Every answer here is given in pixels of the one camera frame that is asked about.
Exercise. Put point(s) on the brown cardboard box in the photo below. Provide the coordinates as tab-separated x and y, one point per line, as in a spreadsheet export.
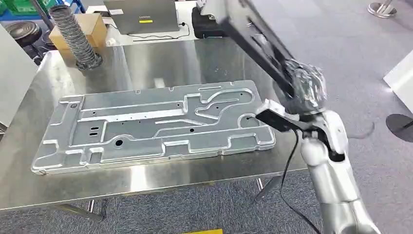
95	30

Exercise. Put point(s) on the steel workbench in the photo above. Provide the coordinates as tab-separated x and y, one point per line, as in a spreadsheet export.
161	61

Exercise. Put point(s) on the white partition board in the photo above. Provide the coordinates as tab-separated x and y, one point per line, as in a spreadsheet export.
401	84
14	80

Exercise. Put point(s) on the black carry case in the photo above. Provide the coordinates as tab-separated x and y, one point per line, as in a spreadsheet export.
205	27

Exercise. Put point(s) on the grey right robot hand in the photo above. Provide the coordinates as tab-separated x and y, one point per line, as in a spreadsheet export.
306	87

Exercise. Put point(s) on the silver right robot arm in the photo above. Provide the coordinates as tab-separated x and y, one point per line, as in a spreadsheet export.
332	181

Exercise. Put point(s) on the chrome stanchion base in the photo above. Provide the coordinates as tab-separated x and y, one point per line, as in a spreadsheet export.
382	9

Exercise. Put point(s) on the green plastic crate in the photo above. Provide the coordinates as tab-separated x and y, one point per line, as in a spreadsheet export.
22	5

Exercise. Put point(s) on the grey laptop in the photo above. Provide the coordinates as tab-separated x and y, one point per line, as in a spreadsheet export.
145	14

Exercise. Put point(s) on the large stamped silver metal panel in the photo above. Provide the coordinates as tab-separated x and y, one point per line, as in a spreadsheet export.
145	129

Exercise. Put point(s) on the black round floor base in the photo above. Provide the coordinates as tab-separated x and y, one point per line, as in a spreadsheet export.
401	127

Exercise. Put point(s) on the black round stool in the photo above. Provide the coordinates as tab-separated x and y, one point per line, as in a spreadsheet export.
22	32

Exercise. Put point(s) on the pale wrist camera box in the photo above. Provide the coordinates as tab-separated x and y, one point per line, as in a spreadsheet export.
274	116

